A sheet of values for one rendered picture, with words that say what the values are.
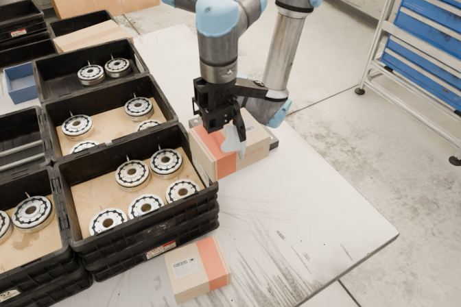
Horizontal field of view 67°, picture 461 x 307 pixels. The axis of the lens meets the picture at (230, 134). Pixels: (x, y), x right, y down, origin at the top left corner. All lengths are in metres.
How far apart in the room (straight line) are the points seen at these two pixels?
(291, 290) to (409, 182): 1.46
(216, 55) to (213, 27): 0.05
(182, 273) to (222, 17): 0.69
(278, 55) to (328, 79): 1.89
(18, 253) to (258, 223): 0.69
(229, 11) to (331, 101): 2.21
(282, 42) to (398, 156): 1.59
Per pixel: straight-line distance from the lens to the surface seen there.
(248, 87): 0.74
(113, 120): 1.36
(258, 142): 0.82
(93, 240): 0.94
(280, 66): 1.12
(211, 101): 0.71
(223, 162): 0.79
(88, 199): 1.14
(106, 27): 1.89
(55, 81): 1.64
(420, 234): 2.20
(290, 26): 1.08
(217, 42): 0.62
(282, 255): 1.13
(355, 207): 1.27
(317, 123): 2.55
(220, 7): 0.61
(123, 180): 1.11
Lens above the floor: 1.71
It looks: 46 degrees down
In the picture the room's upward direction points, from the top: straight up
